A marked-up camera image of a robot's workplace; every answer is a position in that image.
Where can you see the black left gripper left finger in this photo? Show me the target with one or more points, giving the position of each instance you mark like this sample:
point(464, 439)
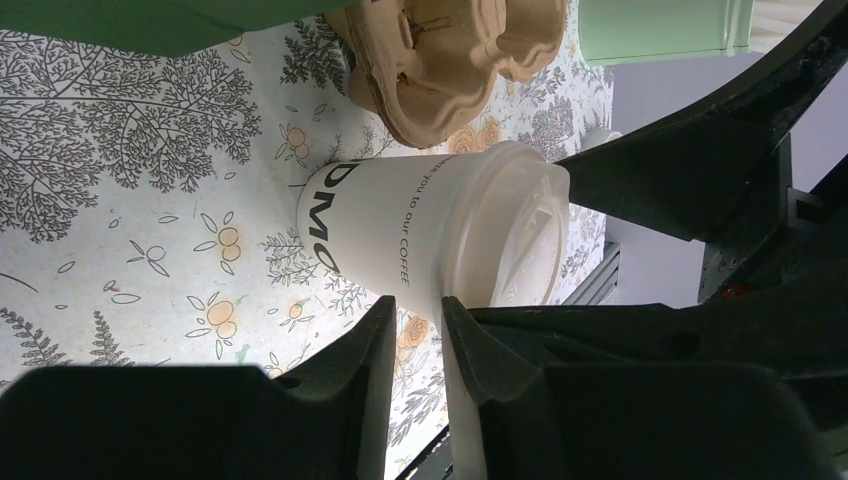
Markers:
point(325, 419)

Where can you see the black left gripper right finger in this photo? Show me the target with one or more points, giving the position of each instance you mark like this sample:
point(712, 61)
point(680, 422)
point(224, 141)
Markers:
point(518, 411)

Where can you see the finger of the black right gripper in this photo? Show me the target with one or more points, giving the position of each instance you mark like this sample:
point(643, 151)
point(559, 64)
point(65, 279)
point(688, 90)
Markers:
point(797, 329)
point(684, 174)

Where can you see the single white paper cup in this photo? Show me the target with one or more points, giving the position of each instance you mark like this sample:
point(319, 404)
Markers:
point(381, 223)

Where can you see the green paper bag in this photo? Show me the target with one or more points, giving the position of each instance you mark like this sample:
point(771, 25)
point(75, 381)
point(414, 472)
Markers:
point(162, 28)

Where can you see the green straw holder cup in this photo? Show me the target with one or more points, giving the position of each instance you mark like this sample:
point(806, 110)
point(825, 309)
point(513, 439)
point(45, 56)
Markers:
point(638, 31)

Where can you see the floral table mat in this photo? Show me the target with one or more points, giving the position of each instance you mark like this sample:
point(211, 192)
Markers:
point(148, 218)

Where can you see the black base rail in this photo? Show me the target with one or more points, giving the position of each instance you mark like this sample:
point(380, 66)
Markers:
point(434, 462)

